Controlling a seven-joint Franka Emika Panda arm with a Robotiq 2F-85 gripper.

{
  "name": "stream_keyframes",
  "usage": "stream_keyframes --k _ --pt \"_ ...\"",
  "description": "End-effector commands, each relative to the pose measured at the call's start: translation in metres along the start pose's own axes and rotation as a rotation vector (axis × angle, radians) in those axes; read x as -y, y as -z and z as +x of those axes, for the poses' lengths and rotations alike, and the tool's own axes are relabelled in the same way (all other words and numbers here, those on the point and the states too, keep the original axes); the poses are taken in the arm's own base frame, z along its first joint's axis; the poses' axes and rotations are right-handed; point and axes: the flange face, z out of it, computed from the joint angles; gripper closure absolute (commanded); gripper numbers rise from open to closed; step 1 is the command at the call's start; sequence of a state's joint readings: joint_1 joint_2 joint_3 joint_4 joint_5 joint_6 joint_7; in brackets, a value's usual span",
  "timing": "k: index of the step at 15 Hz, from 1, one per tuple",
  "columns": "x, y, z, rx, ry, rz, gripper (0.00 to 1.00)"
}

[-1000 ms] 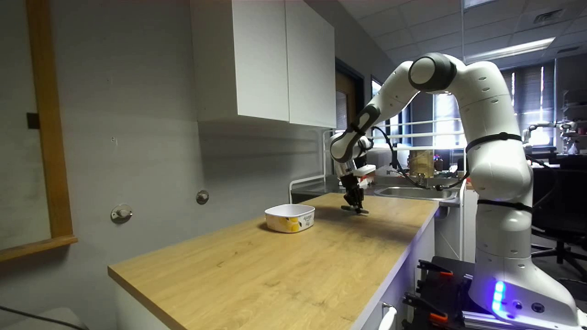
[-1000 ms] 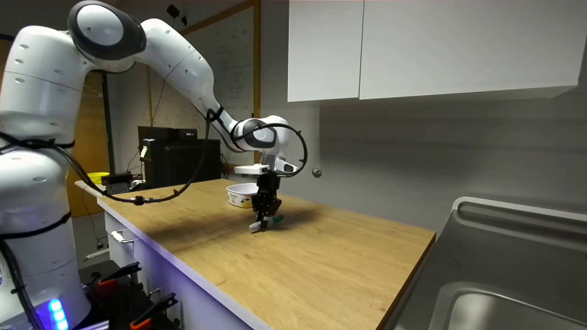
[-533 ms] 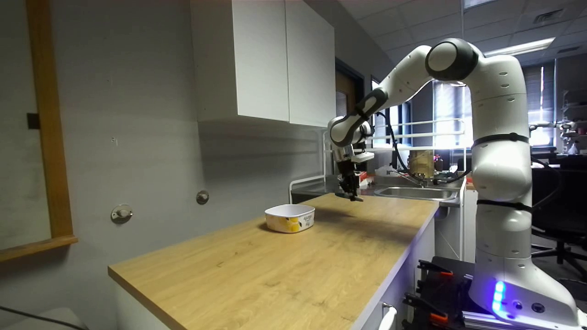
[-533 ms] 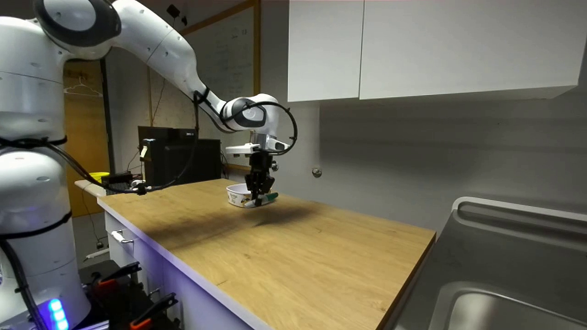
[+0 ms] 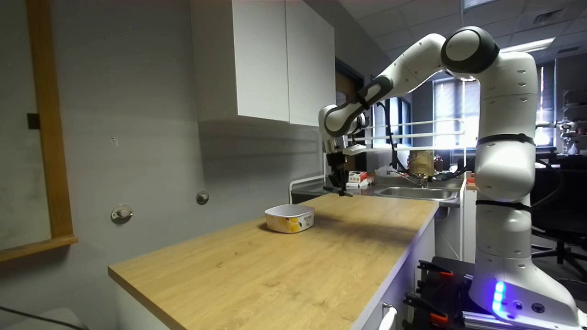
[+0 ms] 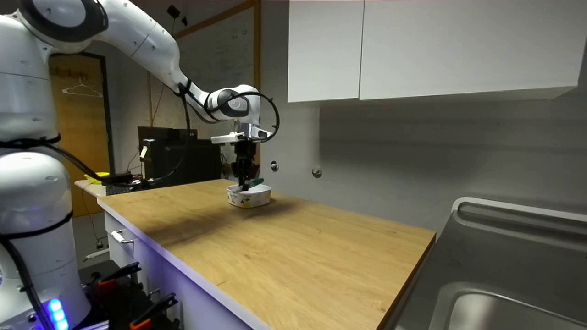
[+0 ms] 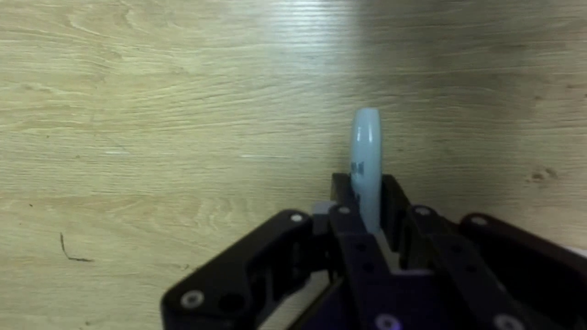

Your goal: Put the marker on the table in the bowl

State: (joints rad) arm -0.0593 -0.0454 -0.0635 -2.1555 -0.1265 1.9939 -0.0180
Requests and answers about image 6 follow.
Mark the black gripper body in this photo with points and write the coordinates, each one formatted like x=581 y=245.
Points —
x=245 y=155

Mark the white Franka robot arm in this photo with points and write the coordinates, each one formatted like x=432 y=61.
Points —
x=38 y=184

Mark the white bowl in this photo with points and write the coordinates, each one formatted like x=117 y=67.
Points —
x=251 y=199

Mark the black monitor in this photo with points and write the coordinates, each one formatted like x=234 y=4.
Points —
x=177 y=158

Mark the wood framed whiteboard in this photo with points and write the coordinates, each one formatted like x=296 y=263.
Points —
x=227 y=48

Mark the small black device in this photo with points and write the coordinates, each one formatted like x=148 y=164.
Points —
x=120 y=180

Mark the white drawer cabinet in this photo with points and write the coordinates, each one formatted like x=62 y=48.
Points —
x=148 y=268

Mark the narrow white cabinet door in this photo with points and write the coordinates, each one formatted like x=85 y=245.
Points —
x=324 y=48

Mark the yellow container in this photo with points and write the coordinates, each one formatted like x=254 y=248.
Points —
x=98 y=177

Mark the orange wooden door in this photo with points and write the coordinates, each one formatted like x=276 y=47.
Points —
x=85 y=135

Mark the black orange clamp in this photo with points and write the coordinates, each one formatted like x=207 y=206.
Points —
x=117 y=278
x=153 y=312

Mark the wide white cabinet door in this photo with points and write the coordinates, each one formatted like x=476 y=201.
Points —
x=471 y=47

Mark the stainless steel sink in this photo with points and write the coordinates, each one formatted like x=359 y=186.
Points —
x=507 y=268

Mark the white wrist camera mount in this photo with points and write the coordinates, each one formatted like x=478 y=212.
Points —
x=223 y=138

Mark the round metal wall knob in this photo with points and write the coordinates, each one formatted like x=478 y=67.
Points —
x=317 y=173

